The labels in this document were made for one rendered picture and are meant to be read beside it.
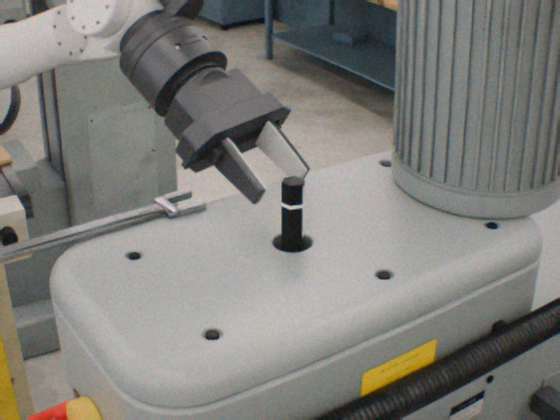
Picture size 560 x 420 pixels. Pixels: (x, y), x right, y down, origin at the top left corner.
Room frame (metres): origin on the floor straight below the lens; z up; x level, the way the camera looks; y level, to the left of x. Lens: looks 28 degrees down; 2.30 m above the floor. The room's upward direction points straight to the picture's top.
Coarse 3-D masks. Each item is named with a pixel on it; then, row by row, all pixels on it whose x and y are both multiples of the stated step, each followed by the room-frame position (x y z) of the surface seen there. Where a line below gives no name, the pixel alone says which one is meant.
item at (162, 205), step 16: (176, 192) 0.79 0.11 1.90; (144, 208) 0.76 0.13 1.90; (160, 208) 0.76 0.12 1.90; (176, 208) 0.76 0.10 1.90; (192, 208) 0.76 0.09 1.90; (80, 224) 0.72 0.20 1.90; (96, 224) 0.72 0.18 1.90; (112, 224) 0.72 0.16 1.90; (128, 224) 0.73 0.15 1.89; (32, 240) 0.69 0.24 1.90; (48, 240) 0.69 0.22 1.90; (64, 240) 0.69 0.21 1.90; (0, 256) 0.66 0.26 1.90; (16, 256) 0.67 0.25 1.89
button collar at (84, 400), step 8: (72, 400) 0.59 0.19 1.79; (80, 400) 0.58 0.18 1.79; (88, 400) 0.58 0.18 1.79; (72, 408) 0.57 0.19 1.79; (80, 408) 0.57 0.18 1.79; (88, 408) 0.57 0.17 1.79; (72, 416) 0.58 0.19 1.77; (80, 416) 0.56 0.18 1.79; (88, 416) 0.56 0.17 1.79; (96, 416) 0.57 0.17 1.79
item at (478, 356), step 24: (552, 312) 0.70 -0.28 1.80; (504, 336) 0.66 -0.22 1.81; (528, 336) 0.67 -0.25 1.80; (552, 336) 0.69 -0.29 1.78; (456, 360) 0.62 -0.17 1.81; (480, 360) 0.63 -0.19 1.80; (504, 360) 0.64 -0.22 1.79; (408, 384) 0.59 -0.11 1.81; (432, 384) 0.59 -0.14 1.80; (456, 384) 0.61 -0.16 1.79; (360, 408) 0.56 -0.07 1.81; (384, 408) 0.56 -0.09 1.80; (408, 408) 0.57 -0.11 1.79
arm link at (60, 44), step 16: (48, 16) 0.88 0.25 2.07; (64, 16) 0.89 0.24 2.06; (48, 32) 0.87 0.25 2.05; (64, 32) 0.88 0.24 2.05; (48, 48) 0.86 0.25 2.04; (64, 48) 0.87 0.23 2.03; (80, 48) 0.89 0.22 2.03; (96, 48) 0.89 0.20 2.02; (64, 64) 0.88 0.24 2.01; (80, 64) 0.90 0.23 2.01
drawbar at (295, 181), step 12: (288, 180) 0.71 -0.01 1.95; (300, 180) 0.71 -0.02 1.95; (288, 192) 0.70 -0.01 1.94; (300, 192) 0.70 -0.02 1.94; (288, 204) 0.70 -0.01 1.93; (300, 204) 0.70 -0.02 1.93; (288, 216) 0.70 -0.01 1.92; (300, 216) 0.70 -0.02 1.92; (288, 228) 0.70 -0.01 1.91; (300, 228) 0.70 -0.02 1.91; (288, 240) 0.70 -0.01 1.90; (300, 240) 0.70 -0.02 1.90
